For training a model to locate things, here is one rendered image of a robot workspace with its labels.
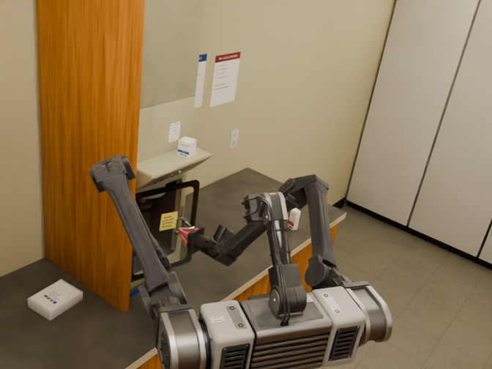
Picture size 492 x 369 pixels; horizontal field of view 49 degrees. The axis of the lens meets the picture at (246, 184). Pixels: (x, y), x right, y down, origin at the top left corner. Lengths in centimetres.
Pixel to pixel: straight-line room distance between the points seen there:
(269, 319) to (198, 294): 100
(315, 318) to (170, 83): 102
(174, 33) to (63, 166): 65
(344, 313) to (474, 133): 334
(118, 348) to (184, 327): 78
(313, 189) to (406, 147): 302
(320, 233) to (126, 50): 81
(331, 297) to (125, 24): 98
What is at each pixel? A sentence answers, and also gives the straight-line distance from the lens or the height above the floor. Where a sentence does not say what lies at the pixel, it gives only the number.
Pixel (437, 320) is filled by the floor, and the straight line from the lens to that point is 415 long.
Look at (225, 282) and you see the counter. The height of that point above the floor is 94.
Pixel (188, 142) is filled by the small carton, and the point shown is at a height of 157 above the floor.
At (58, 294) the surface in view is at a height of 98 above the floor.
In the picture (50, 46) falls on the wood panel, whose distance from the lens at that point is 203.
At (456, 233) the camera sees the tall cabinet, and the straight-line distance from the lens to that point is 488.
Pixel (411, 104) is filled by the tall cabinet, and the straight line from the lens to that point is 469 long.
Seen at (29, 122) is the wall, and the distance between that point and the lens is 220.
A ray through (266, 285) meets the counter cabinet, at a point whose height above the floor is 78.
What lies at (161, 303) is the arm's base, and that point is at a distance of 139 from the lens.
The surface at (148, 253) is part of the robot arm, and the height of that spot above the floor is 155.
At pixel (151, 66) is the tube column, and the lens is 189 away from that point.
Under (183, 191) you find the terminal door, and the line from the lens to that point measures 214.
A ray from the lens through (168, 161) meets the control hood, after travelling 201.
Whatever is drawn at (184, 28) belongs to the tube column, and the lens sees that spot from 197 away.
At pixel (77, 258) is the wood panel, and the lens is 227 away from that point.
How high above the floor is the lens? 237
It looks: 27 degrees down
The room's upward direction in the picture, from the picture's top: 9 degrees clockwise
